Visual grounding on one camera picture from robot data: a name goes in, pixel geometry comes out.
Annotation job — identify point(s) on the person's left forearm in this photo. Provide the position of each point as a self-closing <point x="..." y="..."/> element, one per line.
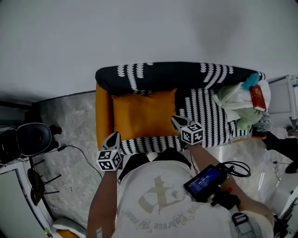
<point x="102" y="204"/>

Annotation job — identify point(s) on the teal cloth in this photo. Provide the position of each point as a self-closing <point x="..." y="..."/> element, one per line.
<point x="251" y="80"/>

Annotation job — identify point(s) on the red book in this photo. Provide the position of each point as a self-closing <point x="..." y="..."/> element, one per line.
<point x="257" y="97"/>

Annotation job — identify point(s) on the person's right forearm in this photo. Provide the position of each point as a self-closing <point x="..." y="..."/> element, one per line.
<point x="200" y="155"/>

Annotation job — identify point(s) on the person's white printed t-shirt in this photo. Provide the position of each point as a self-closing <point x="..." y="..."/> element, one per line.
<point x="163" y="209"/>

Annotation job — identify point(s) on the orange cushion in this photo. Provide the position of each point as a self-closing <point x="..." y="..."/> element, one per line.
<point x="144" y="114"/>

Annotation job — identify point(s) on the white framed door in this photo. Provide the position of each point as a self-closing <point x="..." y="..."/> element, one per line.
<point x="11" y="204"/>

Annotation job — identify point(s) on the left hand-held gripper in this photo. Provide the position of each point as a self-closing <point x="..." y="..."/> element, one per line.
<point x="109" y="160"/>

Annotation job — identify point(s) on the white side cabinet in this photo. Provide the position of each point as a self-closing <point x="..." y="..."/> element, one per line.
<point x="279" y="102"/>

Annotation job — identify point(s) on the black device with screen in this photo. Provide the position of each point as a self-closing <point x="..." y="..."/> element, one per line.
<point x="202" y="183"/>

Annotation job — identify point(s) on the white pet bed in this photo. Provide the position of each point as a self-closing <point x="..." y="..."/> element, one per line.
<point x="67" y="226"/>

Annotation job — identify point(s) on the white cloth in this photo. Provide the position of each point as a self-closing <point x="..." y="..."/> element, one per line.
<point x="237" y="100"/>

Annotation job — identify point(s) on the person's black trousers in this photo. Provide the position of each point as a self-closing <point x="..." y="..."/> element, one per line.
<point x="137" y="162"/>

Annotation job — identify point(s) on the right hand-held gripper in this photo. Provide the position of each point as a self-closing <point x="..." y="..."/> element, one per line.
<point x="192" y="134"/>

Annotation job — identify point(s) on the green knitted blanket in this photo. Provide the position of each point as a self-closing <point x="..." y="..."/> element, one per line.
<point x="249" y="118"/>

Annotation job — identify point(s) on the black white patterned sofa cover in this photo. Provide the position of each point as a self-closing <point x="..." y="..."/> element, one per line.
<point x="163" y="76"/>

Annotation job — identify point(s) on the black chair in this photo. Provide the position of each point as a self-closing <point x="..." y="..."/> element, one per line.
<point x="36" y="188"/>

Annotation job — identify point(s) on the small orange pad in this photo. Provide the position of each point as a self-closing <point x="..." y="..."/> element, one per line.
<point x="65" y="234"/>

